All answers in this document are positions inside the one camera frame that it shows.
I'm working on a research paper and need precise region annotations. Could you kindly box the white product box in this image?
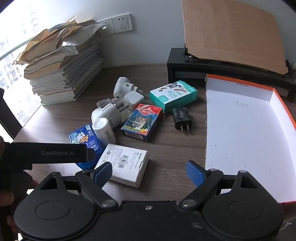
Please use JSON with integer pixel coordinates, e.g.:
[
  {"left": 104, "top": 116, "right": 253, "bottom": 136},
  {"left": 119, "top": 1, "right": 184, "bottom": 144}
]
[{"left": 96, "top": 144, "right": 149, "bottom": 188}]

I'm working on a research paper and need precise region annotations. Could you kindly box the blue tissue pack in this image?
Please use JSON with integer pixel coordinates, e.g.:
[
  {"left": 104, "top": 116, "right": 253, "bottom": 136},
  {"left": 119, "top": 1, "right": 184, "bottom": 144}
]
[{"left": 69, "top": 124, "right": 104, "bottom": 170}]

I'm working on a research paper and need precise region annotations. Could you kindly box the white small cylinder bottle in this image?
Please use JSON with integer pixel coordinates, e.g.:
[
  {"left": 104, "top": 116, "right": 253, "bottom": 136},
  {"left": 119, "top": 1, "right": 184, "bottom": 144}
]
[{"left": 92, "top": 118, "right": 116, "bottom": 146}]

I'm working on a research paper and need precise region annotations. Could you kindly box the black power adapter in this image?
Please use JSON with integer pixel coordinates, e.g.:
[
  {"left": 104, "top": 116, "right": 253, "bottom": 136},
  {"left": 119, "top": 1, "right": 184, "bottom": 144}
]
[{"left": 172, "top": 107, "right": 192, "bottom": 131}]

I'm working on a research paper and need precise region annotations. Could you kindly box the playing cards box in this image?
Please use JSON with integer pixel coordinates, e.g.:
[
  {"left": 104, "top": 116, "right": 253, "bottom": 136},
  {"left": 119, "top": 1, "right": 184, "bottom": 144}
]
[{"left": 121, "top": 103, "right": 163, "bottom": 142}]

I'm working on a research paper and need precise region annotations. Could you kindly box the teal bandage box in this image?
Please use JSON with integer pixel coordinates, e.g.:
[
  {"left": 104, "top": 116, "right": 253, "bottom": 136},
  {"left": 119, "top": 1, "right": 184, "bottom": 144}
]
[{"left": 149, "top": 80, "right": 198, "bottom": 114}]

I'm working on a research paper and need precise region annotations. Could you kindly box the white square charger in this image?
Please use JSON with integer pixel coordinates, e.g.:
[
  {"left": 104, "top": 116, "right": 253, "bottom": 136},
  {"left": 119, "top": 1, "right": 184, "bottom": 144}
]
[{"left": 123, "top": 90, "right": 144, "bottom": 110}]

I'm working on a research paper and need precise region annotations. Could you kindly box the white plug-in repellent heater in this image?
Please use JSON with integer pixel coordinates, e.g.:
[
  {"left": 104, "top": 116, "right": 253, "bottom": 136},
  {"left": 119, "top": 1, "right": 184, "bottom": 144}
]
[{"left": 113, "top": 77, "right": 138, "bottom": 98}]

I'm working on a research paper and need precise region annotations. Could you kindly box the person's left hand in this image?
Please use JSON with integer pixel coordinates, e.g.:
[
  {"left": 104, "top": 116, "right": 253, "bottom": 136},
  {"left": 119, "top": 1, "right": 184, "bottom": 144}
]
[{"left": 0, "top": 137, "right": 39, "bottom": 233}]

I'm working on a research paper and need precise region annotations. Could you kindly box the orange white cardboard box lid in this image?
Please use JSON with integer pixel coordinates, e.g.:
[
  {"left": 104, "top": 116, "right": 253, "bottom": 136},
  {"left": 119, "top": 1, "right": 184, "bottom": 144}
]
[{"left": 205, "top": 75, "right": 295, "bottom": 203}]

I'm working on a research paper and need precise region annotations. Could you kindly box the stack of books and papers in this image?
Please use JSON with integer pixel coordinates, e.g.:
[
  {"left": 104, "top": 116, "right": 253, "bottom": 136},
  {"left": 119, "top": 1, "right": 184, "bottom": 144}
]
[{"left": 14, "top": 19, "right": 104, "bottom": 105}]

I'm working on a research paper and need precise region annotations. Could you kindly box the black monitor riser shelf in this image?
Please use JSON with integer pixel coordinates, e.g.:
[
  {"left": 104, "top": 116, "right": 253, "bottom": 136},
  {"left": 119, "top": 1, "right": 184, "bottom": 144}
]
[{"left": 166, "top": 48, "right": 295, "bottom": 102}]

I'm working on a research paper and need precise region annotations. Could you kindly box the wooden book stand board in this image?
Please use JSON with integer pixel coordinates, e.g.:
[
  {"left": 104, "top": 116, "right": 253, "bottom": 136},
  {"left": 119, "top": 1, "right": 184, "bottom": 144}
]
[{"left": 182, "top": 1, "right": 288, "bottom": 75}]

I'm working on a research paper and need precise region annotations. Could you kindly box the white wall socket left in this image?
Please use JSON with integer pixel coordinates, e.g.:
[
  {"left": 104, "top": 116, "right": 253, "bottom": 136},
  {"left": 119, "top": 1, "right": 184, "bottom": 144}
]
[{"left": 96, "top": 18, "right": 115, "bottom": 36}]

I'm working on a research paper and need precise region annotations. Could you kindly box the white wall socket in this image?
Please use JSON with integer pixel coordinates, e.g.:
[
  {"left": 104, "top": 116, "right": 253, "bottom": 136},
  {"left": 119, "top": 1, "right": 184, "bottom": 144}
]
[
  {"left": 96, "top": 18, "right": 115, "bottom": 36},
  {"left": 112, "top": 14, "right": 133, "bottom": 34}
]

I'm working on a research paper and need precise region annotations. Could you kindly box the white wall socket right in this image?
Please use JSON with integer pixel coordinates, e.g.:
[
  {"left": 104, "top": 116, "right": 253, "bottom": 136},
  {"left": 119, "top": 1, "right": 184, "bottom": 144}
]
[{"left": 112, "top": 14, "right": 133, "bottom": 34}]

